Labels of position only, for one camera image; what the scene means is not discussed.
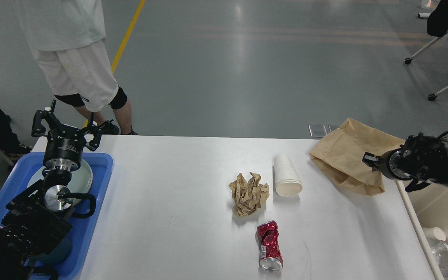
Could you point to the beige plastic bin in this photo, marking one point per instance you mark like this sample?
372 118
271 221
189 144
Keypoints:
427 208

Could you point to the light green plate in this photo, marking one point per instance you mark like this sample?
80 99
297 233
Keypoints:
81 181

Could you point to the white cup in bin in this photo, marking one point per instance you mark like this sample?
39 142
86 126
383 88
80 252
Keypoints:
434 233

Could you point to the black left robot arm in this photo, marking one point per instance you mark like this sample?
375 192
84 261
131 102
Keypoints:
37 218

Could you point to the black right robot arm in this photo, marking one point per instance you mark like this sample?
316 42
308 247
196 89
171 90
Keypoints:
422 160

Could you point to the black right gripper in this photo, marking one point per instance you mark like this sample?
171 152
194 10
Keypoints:
386 164

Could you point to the dark teal mug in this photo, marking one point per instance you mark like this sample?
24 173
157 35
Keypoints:
57 255

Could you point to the person in white shorts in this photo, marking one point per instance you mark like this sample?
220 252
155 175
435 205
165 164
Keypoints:
66 39

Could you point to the brown paper ball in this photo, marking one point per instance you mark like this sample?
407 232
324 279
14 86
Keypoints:
248 195

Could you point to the clear plastic bottle in bin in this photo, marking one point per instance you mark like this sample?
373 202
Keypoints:
440 251

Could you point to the white paper cup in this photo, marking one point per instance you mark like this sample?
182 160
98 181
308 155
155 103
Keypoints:
287 181

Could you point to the metal floor plates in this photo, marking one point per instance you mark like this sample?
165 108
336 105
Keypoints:
321 130

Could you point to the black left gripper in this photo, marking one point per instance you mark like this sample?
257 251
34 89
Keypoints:
64 148

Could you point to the brown paper bag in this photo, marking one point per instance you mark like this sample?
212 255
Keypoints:
339 156

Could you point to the crushed red soda can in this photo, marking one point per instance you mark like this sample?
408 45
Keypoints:
270 257

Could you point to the blue plastic tray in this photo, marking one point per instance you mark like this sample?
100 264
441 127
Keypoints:
25 173

